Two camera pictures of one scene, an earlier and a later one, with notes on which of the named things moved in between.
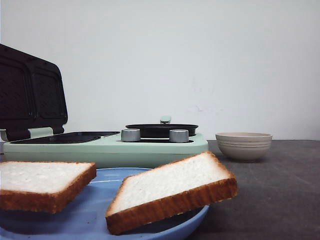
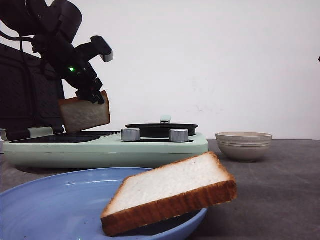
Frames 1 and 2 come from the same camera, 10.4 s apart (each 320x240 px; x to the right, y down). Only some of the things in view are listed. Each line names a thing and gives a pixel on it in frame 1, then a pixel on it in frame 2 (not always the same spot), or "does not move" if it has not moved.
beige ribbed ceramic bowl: (243, 147) does not move
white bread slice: (42, 186) → (78, 114)
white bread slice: (149, 197) does not move
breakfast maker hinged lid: (32, 94) does not move
